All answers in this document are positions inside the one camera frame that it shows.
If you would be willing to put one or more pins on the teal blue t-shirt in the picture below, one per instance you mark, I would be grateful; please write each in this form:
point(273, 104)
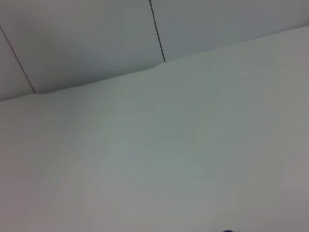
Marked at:
point(228, 230)

